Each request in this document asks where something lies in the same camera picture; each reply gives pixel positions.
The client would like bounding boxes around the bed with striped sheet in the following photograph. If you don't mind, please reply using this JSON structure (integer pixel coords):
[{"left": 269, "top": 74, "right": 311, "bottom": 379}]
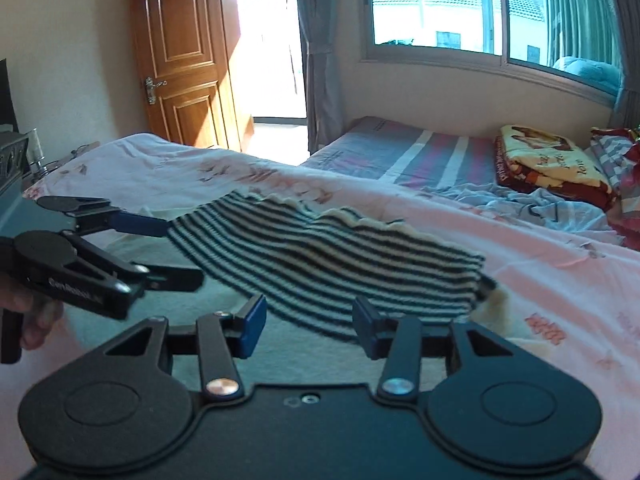
[{"left": 300, "top": 116, "right": 640, "bottom": 251}]

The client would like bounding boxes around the teal quilt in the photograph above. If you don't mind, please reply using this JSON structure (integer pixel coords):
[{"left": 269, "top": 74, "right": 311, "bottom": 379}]
[{"left": 552, "top": 56, "right": 626, "bottom": 97}]

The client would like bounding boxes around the sliding glass window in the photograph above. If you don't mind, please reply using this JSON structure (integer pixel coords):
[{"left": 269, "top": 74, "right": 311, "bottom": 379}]
[{"left": 362, "top": 0, "right": 631, "bottom": 106}]

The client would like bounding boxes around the plaid folded cloth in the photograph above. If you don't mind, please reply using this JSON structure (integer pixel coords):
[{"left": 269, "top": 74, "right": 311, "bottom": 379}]
[{"left": 590, "top": 127, "right": 640, "bottom": 251}]

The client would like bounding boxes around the bed with pink floral sheet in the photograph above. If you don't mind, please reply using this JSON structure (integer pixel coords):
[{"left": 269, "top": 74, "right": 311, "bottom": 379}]
[{"left": 0, "top": 132, "right": 640, "bottom": 480}]

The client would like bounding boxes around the folded printed blanket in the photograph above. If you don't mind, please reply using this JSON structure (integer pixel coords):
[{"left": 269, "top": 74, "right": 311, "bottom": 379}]
[{"left": 494, "top": 124, "right": 618, "bottom": 211}]

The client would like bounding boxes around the black screen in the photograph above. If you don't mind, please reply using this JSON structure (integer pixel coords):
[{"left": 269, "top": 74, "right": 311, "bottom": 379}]
[{"left": 0, "top": 57, "right": 19, "bottom": 132}]

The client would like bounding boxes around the metal door handle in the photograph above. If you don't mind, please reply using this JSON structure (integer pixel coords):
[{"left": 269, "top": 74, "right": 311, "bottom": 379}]
[{"left": 145, "top": 77, "right": 168, "bottom": 106}]

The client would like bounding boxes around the person's left hand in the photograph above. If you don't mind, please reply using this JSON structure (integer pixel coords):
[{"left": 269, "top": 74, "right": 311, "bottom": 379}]
[{"left": 0, "top": 282, "right": 65, "bottom": 352}]

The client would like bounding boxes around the cream striped knit sweater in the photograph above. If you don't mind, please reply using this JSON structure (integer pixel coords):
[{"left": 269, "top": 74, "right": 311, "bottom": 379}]
[{"left": 60, "top": 190, "right": 556, "bottom": 396}]

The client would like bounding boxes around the light blue crumpled sheet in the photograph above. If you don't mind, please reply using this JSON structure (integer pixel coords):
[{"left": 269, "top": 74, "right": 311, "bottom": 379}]
[{"left": 425, "top": 182, "right": 618, "bottom": 233}]

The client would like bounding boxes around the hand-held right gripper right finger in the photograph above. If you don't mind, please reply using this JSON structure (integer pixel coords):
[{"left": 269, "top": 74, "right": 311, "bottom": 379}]
[{"left": 352, "top": 297, "right": 518, "bottom": 403}]

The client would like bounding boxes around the grey curtain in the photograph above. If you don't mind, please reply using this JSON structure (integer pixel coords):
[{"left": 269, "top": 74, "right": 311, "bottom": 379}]
[
  {"left": 600, "top": 0, "right": 640, "bottom": 126},
  {"left": 287, "top": 0, "right": 373, "bottom": 156}
]

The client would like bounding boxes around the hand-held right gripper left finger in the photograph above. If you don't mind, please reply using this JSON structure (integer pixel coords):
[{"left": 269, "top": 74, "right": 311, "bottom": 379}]
[{"left": 102, "top": 294, "right": 267, "bottom": 402}]

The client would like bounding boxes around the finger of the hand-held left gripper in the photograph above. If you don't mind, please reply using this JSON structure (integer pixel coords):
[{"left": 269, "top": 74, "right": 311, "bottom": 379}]
[
  {"left": 37, "top": 196, "right": 168, "bottom": 238},
  {"left": 60, "top": 232, "right": 203, "bottom": 306}
]

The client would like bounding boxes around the brown wooden door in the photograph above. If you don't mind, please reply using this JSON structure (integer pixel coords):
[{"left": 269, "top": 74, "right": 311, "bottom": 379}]
[{"left": 129, "top": 0, "right": 242, "bottom": 153}]

